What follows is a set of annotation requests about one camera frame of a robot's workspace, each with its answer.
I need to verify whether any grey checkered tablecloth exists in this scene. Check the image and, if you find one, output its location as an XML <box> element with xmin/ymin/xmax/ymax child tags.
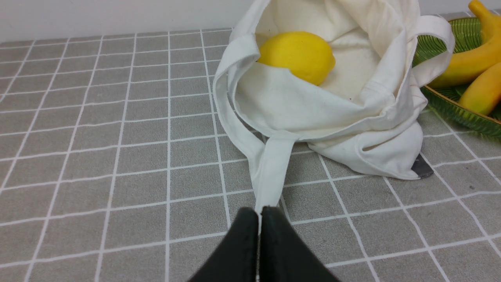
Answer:
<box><xmin>0</xmin><ymin>28</ymin><xmax>500</xmax><ymax>282</ymax></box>

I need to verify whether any green leaf-shaped plate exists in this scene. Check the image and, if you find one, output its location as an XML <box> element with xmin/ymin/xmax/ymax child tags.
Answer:
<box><xmin>412</xmin><ymin>17</ymin><xmax>501</xmax><ymax>140</ymax></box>

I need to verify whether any yellow lemon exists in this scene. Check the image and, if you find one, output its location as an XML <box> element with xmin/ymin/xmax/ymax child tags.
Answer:
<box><xmin>257</xmin><ymin>31</ymin><xmax>336</xmax><ymax>86</ymax></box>

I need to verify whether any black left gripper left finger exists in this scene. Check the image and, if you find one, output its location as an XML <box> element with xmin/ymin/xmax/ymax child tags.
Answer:
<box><xmin>189</xmin><ymin>207</ymin><xmax>258</xmax><ymax>282</ymax></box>

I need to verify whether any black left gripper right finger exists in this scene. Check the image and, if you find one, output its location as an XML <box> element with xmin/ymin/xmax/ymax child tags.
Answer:
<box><xmin>260</xmin><ymin>206</ymin><xmax>340</xmax><ymax>282</ymax></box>

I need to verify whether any yellow banana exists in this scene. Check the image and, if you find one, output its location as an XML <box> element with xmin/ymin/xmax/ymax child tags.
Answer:
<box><xmin>458</xmin><ymin>63</ymin><xmax>501</xmax><ymax>116</ymax></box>
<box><xmin>428</xmin><ymin>0</ymin><xmax>501</xmax><ymax>88</ymax></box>

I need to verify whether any upper yellow banana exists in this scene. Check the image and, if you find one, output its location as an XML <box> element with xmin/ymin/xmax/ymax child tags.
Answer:
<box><xmin>428</xmin><ymin>0</ymin><xmax>501</xmax><ymax>88</ymax></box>

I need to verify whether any lower yellow banana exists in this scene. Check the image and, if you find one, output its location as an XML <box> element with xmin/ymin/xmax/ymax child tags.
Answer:
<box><xmin>458</xmin><ymin>63</ymin><xmax>501</xmax><ymax>116</ymax></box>

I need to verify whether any white cloth tote bag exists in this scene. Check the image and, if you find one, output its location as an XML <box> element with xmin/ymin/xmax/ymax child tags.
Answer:
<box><xmin>212</xmin><ymin>0</ymin><xmax>455</xmax><ymax>213</ymax></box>

